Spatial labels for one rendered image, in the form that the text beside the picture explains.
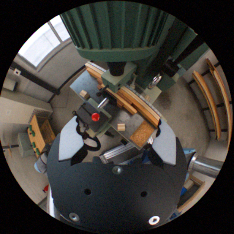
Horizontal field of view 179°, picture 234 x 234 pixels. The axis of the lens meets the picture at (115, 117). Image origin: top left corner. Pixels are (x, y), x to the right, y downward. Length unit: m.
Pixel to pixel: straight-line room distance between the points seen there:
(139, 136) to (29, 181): 2.97
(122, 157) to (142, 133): 0.85
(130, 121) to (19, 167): 3.07
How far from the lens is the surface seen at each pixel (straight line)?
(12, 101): 1.57
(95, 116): 0.28
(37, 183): 2.99
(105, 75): 0.28
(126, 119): 0.39
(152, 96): 0.59
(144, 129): 0.39
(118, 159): 1.21
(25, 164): 3.09
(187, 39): 0.31
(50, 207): 0.41
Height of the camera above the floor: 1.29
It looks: 84 degrees down
